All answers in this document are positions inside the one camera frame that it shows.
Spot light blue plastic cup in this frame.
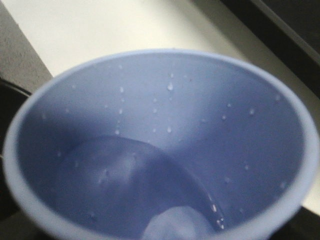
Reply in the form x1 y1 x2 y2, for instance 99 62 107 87
7 49 320 240

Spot black glass gas stove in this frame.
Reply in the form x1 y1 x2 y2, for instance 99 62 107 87
0 79 33 240

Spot black range hood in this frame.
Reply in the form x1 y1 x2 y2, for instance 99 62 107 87
223 0 320 96

